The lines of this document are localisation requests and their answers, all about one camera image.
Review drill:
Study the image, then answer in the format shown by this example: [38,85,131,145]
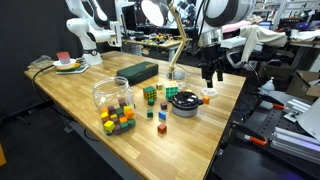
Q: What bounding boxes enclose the green plastic plate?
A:
[55,65,83,73]

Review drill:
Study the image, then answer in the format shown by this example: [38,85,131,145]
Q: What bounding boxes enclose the white board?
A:
[297,98,320,143]

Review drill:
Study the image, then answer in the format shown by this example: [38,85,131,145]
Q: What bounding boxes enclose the beige jacket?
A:
[238,24,288,64]

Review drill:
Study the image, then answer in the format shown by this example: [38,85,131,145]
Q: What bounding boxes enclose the red plastic cup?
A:
[55,51,72,65]

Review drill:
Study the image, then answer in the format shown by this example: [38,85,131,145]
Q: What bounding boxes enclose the black edged Rubik's cube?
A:
[143,85,158,101]

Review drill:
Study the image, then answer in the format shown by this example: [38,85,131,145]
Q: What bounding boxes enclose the aluminium extrusion bar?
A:
[269,133,320,166]
[273,126,320,148]

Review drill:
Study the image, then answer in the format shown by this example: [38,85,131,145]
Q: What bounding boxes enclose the gray office chair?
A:
[221,33,268,73]

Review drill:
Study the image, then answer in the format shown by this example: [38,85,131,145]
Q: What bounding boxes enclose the black backdrop curtain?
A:
[0,0,118,116]

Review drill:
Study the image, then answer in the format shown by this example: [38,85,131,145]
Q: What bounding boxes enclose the clear glass cup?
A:
[174,70,188,91]

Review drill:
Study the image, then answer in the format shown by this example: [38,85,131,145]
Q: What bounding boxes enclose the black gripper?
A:
[200,45,225,89]

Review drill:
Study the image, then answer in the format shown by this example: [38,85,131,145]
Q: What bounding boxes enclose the computer monitor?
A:
[114,1,138,34]

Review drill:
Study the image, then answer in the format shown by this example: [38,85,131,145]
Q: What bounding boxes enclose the white edged Rubik's cube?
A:
[164,80,180,100]

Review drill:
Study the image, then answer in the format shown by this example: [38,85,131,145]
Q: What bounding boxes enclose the wooden desk white legs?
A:
[121,36,193,63]

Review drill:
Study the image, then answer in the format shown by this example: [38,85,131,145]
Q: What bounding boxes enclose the red wooden block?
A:
[157,123,168,135]

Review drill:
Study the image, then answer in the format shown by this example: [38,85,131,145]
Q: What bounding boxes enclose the black side table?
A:
[211,99,320,180]

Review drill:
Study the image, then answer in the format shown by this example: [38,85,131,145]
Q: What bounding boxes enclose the clear plastic bag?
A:
[28,54,54,71]

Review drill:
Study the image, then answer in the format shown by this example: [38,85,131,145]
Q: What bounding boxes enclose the clear plastic jar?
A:
[92,76,137,137]

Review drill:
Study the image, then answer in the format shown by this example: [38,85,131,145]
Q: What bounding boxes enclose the orange plastic plate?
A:
[55,62,83,71]

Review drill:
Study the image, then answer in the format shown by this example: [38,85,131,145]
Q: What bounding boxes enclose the dark green flat case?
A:
[116,61,159,87]

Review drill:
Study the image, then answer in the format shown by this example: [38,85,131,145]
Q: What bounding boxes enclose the gray metal table frame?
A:
[49,101,144,180]

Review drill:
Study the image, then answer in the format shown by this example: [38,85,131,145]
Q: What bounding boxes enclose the open cardboard box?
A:
[285,69,320,103]

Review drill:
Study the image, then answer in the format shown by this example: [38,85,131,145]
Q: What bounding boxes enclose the white plate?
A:
[53,58,78,68]

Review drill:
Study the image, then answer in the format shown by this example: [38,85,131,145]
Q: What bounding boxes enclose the gray pot with black lid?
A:
[168,90,204,118]

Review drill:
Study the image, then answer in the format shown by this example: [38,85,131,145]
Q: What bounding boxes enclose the orange handled clamp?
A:
[249,92,287,111]
[233,123,268,148]

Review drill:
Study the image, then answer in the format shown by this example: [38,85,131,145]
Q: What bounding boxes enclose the silver metal bracket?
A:
[283,98,313,124]

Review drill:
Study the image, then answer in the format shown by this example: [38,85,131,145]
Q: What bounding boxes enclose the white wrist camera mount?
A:
[220,35,248,50]

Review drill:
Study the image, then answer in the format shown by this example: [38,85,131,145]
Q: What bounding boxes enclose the pink cloth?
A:
[221,20,253,34]

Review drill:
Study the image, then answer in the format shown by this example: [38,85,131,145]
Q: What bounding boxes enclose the white flat tray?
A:
[55,64,90,75]

